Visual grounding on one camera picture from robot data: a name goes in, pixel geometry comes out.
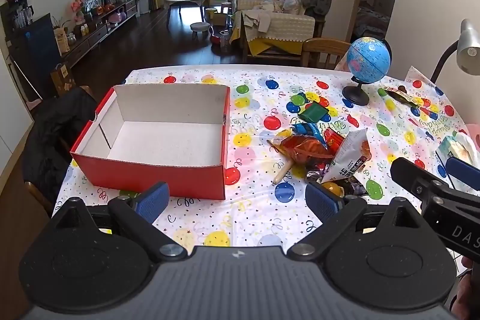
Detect purple wrapped candy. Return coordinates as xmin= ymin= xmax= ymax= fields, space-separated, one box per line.
xmin=343 ymin=182 xmax=370 ymax=199

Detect blue white snack packet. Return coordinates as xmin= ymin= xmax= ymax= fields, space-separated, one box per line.
xmin=292 ymin=122 xmax=325 ymax=141

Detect beige sausage stick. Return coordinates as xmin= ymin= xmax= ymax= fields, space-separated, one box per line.
xmin=273 ymin=162 xmax=291 ymax=185

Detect black jacket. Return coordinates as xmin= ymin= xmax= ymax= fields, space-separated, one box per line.
xmin=22 ymin=87 xmax=98 ymax=193

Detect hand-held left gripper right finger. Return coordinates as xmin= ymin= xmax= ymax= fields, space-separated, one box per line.
xmin=286 ymin=182 xmax=426 ymax=262

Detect green snack packet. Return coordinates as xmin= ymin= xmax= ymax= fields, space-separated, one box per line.
xmin=298 ymin=103 xmax=331 ymax=123

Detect orange foil snack bag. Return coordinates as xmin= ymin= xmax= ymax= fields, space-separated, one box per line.
xmin=268 ymin=134 xmax=334 ymax=171

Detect black cabinet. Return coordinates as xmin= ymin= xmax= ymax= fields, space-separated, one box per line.
xmin=0 ymin=0 xmax=62 ymax=96

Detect white cabinet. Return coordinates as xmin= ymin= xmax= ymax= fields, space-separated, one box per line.
xmin=0 ymin=54 xmax=36 ymax=171

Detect white tissue pack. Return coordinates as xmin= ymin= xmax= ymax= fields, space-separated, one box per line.
xmin=435 ymin=130 xmax=480 ymax=189

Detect person's right hand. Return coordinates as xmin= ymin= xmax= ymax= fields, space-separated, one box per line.
xmin=452 ymin=256 xmax=480 ymax=320

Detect sofa with cream cover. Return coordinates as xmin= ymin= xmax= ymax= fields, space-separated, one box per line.
xmin=229 ymin=0 xmax=326 ymax=66

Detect wooden chair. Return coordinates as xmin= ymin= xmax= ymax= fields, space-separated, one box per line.
xmin=302 ymin=38 xmax=353 ymax=69

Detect balloon print tablecloth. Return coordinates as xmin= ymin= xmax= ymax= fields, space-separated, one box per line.
xmin=52 ymin=64 xmax=480 ymax=257

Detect red cardboard box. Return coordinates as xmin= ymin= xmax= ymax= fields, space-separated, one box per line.
xmin=70 ymin=83 xmax=231 ymax=201

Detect wooden television cabinet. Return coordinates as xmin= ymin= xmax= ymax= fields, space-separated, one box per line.
xmin=56 ymin=0 xmax=137 ymax=67

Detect yellow wrapped candy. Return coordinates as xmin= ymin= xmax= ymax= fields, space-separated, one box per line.
xmin=322 ymin=182 xmax=345 ymax=198

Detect small round grey stool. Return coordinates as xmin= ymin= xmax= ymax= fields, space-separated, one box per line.
xmin=189 ymin=22 xmax=212 ymax=40

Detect grey desk lamp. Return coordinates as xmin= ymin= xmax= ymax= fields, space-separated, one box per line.
xmin=429 ymin=19 xmax=480 ymax=84

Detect blue desk globe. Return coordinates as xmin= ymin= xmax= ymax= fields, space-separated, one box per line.
xmin=342 ymin=37 xmax=392 ymax=106

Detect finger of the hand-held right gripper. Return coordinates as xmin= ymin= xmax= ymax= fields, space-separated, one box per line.
xmin=390 ymin=157 xmax=451 ymax=206
xmin=446 ymin=156 xmax=480 ymax=189

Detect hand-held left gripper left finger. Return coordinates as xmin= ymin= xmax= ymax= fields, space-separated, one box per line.
xmin=52 ymin=182 xmax=188 ymax=262

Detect dark green snack wrapper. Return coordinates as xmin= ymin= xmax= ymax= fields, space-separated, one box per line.
xmin=378 ymin=85 xmax=424 ymax=107

